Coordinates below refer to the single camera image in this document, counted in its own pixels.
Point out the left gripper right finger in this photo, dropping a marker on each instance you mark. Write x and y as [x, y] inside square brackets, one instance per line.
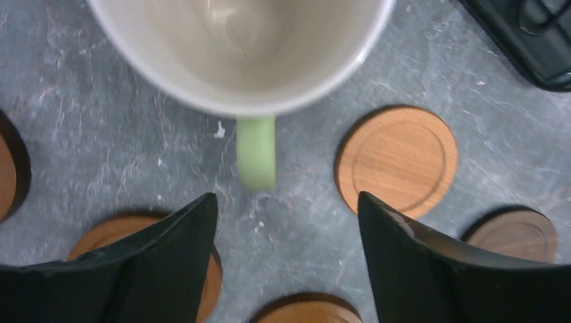
[419, 274]

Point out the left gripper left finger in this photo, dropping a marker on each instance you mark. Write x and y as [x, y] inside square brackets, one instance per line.
[154, 275]

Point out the brown wooden coaster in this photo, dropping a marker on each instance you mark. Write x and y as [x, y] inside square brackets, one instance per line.
[16, 172]
[127, 223]

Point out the dark wooden coaster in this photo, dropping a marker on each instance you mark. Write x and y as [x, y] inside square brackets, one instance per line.
[514, 230]

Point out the light wooden coaster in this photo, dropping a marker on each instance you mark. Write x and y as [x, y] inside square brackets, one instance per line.
[405, 155]

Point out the light green mug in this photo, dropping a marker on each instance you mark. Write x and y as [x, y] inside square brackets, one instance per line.
[252, 60]

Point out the black poker chip case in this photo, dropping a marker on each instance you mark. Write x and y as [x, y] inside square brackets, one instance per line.
[533, 35]

